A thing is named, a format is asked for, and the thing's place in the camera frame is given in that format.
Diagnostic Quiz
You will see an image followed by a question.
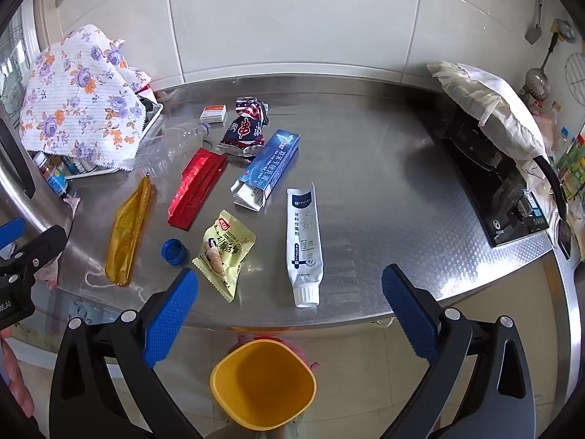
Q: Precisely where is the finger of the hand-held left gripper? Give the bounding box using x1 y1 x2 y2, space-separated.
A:
0 218 26 259
0 225 68 281

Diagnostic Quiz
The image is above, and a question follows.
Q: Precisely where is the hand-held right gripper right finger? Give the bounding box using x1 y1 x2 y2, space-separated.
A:
381 264 536 439

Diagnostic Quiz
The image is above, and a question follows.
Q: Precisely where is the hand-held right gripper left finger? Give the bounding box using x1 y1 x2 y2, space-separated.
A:
49 267 202 439

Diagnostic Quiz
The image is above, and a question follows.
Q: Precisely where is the blue bottle cap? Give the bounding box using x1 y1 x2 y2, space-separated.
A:
161 238 189 267

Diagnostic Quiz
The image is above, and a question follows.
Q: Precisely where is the pale yellow snack packet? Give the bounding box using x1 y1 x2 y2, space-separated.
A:
192 210 257 303

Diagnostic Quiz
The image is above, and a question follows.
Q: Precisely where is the yellow plastic wrapper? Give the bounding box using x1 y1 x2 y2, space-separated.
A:
105 175 152 286

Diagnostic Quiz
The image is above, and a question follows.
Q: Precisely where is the yellow plastic bin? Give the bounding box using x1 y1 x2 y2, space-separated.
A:
210 341 317 431

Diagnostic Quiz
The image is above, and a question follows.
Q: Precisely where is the white toothpaste tube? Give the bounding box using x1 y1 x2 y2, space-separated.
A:
286 182 322 308

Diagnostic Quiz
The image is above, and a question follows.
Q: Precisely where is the red foil packet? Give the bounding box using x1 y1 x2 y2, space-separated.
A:
167 149 228 230

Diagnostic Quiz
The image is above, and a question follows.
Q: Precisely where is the clear plastic bottle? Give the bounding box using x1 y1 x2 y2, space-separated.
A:
132 121 213 172

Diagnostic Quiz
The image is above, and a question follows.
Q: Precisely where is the blue toothpaste box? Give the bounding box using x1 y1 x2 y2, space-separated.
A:
230 130 301 212

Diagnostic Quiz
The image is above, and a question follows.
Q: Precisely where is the dark blue snack bag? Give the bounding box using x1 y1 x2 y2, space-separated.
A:
217 96 270 158

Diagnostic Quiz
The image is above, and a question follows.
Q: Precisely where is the small white orange box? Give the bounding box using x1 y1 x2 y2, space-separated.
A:
201 104 228 124

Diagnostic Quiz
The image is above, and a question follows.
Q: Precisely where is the person's left hand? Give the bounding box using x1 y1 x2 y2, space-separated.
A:
0 327 35 417

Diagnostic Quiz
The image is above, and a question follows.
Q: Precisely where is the blue label medicine bottle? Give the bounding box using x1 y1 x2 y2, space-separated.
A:
34 152 70 198

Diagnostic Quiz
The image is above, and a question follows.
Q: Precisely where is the floral print cloth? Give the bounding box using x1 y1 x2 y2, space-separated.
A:
18 24 154 172

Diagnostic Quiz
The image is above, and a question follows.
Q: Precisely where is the black gas stove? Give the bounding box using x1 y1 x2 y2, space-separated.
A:
427 101 554 248

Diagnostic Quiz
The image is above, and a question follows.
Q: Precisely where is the green label bottle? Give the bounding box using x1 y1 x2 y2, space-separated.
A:
560 135 585 199

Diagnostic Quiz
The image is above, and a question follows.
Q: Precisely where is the white cloth cover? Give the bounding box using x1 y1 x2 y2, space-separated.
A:
427 61 549 161

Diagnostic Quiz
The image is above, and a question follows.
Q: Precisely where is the hanging metal skimmer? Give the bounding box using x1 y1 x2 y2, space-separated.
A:
525 32 561 99

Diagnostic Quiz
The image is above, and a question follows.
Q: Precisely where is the hanging metal spatula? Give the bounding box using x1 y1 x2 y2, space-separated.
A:
525 0 544 45

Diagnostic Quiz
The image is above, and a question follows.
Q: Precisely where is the hanging metal ladle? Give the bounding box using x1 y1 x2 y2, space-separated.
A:
553 18 577 44

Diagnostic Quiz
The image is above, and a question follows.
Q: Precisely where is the round wire rack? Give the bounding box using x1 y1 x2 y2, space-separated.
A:
567 52 585 97

